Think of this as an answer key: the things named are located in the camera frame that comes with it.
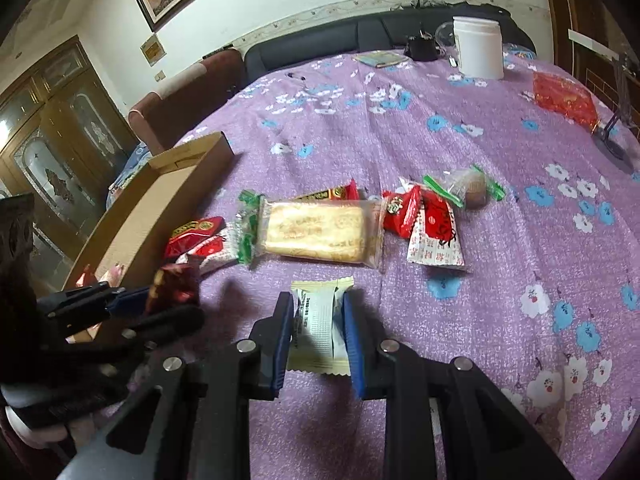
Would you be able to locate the blue yellow booklet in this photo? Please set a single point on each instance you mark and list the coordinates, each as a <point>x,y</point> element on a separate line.
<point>380,59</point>

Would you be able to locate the cream white snack packet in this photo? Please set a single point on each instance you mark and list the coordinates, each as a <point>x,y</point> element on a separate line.
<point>320,320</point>

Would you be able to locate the red orange snack packet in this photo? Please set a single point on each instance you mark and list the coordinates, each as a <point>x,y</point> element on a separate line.
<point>85,276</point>

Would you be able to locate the purple floral tablecloth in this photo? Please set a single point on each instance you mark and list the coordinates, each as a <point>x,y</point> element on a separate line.
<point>350,135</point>

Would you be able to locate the small red snack packet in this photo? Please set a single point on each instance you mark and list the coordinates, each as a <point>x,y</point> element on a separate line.
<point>400,212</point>

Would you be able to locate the clear green-ended biscuit packet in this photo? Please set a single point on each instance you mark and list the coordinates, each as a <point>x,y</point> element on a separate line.
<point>315,232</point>

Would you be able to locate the clear green-edged cake packet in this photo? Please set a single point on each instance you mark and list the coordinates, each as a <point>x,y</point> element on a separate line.
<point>470,187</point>

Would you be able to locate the wooden glass display cabinet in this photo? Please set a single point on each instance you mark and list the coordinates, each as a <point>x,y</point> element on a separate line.
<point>565,10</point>

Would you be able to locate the wall outlet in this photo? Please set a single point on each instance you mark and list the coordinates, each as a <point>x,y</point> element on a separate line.
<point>159,76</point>

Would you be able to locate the dark jacket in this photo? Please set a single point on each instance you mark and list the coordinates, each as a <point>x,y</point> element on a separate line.
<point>515,30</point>

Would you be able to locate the yellow wall sign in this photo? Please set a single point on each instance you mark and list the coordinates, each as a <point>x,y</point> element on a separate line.
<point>152,50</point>

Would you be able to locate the black sofa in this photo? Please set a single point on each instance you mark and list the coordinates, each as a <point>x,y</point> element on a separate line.
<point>310,45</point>

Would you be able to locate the dark red snack packet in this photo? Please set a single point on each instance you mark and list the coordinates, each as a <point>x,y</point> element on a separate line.
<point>172,287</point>

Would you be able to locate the red plastic bag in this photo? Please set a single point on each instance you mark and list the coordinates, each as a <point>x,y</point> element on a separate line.
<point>562,97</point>

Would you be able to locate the white red-corner snack packet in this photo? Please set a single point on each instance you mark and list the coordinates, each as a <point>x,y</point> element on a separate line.
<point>217,255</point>

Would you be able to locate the wooden slatted side table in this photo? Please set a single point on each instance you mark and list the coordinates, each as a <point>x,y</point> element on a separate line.
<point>595,42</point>

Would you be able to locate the cardboard box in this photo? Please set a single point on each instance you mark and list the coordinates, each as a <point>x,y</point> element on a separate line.
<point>140,220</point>

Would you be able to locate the person's left hand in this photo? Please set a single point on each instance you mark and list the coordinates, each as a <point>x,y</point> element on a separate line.
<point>17,427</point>

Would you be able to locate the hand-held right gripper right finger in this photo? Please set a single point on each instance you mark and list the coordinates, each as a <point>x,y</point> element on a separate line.
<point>356,345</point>

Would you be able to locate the white plastic jar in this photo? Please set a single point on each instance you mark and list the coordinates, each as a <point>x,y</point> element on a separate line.
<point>477,50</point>

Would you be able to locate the black round container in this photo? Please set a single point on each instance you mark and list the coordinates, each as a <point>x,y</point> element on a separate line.
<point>420,47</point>

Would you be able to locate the blue patterned cloth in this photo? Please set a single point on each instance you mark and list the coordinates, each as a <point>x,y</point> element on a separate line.
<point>127,170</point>

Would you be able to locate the clear glass cup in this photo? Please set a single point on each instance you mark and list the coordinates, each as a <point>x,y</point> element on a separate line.
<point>442,35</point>

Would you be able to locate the wooden etched-glass wardrobe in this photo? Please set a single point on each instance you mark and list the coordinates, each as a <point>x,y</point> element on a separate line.
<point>65,135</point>

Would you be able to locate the red gold snack packet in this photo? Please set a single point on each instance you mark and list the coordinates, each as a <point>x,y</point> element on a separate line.
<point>192,235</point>
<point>335,192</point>

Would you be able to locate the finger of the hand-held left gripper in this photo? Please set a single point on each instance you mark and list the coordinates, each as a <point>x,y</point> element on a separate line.
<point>127,301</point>
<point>170,322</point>

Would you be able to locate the pink snack packet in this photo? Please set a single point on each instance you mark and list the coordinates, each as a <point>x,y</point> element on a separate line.
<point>114,274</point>

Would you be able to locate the maroon armchair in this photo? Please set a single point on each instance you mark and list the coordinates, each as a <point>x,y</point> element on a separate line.
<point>170,105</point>

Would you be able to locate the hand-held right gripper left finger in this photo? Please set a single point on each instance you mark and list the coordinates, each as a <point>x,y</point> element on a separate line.
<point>282,340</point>

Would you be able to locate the white red-label snack packet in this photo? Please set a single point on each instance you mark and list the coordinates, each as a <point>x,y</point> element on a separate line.
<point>435,230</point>

